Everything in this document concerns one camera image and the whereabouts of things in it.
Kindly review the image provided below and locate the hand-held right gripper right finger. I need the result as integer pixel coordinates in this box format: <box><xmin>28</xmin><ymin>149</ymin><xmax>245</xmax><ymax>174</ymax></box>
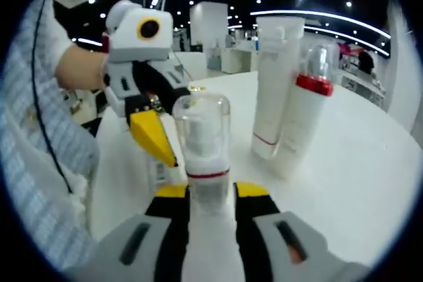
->
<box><xmin>233</xmin><ymin>181</ymin><xmax>371</xmax><ymax>282</ymax></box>

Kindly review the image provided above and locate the long white counter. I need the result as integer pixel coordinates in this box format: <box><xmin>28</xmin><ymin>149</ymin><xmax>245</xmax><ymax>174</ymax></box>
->
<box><xmin>206</xmin><ymin>47</ymin><xmax>259</xmax><ymax>75</ymax></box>

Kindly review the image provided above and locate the person's striped shirt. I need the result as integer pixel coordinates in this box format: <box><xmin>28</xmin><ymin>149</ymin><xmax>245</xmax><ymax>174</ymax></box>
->
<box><xmin>0</xmin><ymin>0</ymin><xmax>102</xmax><ymax>271</ymax></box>

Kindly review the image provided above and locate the red collared white skincare bottle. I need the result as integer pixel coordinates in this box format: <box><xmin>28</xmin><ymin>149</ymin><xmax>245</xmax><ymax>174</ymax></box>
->
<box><xmin>273</xmin><ymin>44</ymin><xmax>341</xmax><ymax>180</ymax></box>

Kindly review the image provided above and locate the large white skincare tube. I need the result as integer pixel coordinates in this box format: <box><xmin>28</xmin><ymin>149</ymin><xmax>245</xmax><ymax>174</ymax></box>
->
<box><xmin>250</xmin><ymin>17</ymin><xmax>305</xmax><ymax>160</ymax></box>

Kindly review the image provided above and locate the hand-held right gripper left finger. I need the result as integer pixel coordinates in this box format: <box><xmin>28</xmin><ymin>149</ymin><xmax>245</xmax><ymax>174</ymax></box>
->
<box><xmin>74</xmin><ymin>182</ymin><xmax>192</xmax><ymax>282</ymax></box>

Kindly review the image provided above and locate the thin black cable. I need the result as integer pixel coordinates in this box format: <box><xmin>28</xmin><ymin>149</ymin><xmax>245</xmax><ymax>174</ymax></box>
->
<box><xmin>31</xmin><ymin>0</ymin><xmax>74</xmax><ymax>194</ymax></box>

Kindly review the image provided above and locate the person's left hand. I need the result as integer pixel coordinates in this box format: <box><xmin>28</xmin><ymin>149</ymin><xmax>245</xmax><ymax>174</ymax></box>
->
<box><xmin>54</xmin><ymin>42</ymin><xmax>112</xmax><ymax>92</ymax></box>

